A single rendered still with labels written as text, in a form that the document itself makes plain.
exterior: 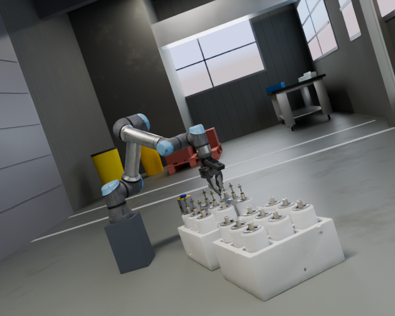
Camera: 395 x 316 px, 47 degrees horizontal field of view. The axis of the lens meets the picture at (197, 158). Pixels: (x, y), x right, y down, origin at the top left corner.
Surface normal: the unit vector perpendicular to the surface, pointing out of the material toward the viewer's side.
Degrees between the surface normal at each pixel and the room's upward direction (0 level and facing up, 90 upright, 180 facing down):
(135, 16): 90
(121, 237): 90
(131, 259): 90
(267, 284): 90
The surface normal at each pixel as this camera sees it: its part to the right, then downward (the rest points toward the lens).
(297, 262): 0.33, -0.03
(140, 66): -0.12, 0.13
